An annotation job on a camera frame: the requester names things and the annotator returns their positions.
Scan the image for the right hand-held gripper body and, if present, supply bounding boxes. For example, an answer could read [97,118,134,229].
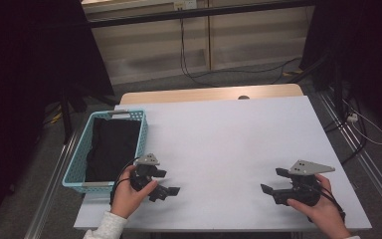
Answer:
[272,159,336,207]

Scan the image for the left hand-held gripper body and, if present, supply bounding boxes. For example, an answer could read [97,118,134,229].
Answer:
[129,152,163,202]

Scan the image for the black pants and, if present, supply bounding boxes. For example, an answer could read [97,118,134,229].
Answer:
[84,117,142,183]

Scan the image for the light blue plastic basket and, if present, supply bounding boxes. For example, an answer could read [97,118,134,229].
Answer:
[62,109,149,193]

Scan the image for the person's left hand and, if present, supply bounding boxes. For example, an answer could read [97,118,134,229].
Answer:
[109,164,159,220]

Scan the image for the person's right hand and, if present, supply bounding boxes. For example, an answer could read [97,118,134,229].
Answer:
[286,173,351,239]

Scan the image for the white table cover sheet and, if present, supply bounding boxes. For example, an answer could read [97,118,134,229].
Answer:
[74,95,373,232]

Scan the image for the black metal stand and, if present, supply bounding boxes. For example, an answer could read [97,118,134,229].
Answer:
[59,86,120,145]
[291,54,346,114]

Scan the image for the narrow black curtain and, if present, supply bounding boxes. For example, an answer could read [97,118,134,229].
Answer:
[299,0,382,140]

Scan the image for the black horizontal bar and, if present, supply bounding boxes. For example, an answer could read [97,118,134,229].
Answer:
[88,0,316,29]

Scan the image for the wide black curtain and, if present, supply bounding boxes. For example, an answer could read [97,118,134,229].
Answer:
[0,0,115,230]

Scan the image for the left hand-held gripper cable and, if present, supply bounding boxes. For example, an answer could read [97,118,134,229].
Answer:
[108,156,141,207]

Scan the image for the hand-held gripper cable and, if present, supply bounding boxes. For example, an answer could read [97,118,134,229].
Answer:
[108,156,141,207]
[306,182,347,223]

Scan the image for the right hand-held gripper cable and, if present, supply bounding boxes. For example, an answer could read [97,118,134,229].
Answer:
[306,182,347,223]

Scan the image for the black floor cable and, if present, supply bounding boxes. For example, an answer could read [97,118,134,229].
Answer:
[322,94,369,166]

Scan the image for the aluminium floor rail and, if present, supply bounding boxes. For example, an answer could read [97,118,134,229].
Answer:
[317,91,382,227]
[24,132,79,239]

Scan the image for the white floor cable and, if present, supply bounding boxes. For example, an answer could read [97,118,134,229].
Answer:
[342,99,382,146]

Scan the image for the black wall cable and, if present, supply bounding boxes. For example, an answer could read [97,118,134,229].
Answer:
[178,18,302,88]

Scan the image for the white wall socket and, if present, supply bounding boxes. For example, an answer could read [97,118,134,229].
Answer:
[173,0,198,10]

